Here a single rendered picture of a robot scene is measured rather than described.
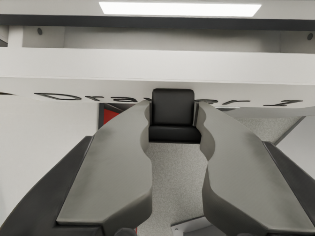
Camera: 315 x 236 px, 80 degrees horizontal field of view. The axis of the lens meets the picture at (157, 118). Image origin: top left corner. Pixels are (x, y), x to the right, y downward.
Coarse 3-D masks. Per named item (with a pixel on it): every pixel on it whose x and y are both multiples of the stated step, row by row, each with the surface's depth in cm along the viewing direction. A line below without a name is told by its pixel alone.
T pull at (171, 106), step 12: (156, 96) 12; (168, 96) 12; (180, 96) 12; (192, 96) 12; (156, 108) 12; (168, 108) 12; (180, 108) 12; (192, 108) 12; (156, 120) 12; (168, 120) 12; (180, 120) 12; (192, 120) 12; (156, 132) 12; (168, 132) 12; (180, 132) 12; (192, 132) 12
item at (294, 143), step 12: (300, 120) 100; (312, 120) 98; (288, 132) 100; (300, 132) 98; (312, 132) 98; (276, 144) 99; (288, 144) 98; (300, 144) 97; (312, 144) 97; (288, 156) 98; (300, 156) 97; (312, 156) 97; (312, 168) 97
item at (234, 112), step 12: (108, 108) 67; (120, 108) 65; (228, 108) 52; (240, 108) 54; (252, 108) 53; (264, 108) 52; (276, 108) 51; (288, 108) 50; (300, 108) 50; (312, 108) 49
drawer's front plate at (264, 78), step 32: (0, 64) 11; (32, 64) 11; (64, 64) 11; (96, 64) 11; (128, 64) 11; (160, 64) 11; (192, 64) 10; (224, 64) 10; (256, 64) 10; (288, 64) 10; (32, 96) 18; (64, 96) 18; (128, 96) 16; (224, 96) 15; (256, 96) 15; (288, 96) 14
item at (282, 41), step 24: (72, 48) 20; (96, 48) 20; (120, 48) 20; (144, 48) 20; (168, 48) 20; (192, 48) 20; (216, 48) 20; (240, 48) 20; (264, 48) 20; (288, 48) 18; (312, 48) 15
